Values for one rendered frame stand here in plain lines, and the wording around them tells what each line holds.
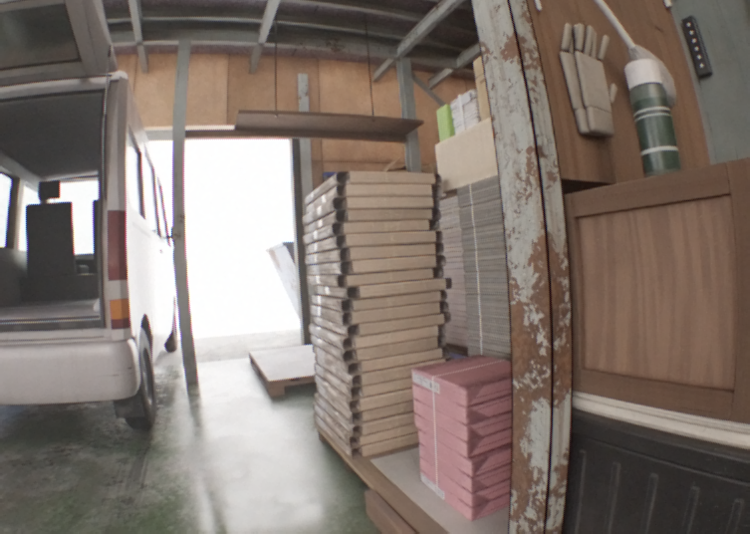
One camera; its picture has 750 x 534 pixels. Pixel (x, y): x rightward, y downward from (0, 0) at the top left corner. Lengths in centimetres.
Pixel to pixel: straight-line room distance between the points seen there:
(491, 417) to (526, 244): 54
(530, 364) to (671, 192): 35
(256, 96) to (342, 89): 89
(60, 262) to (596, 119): 380
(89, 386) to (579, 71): 189
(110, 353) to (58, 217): 229
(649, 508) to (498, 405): 53
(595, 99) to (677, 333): 45
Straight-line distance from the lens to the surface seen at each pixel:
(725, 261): 60
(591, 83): 86
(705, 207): 61
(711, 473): 66
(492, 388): 108
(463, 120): 164
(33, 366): 193
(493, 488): 117
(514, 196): 72
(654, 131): 72
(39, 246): 401
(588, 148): 83
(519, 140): 71
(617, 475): 76
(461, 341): 331
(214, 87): 421
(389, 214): 149
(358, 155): 426
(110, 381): 185
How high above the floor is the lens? 78
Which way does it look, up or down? 2 degrees up
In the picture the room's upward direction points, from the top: 4 degrees counter-clockwise
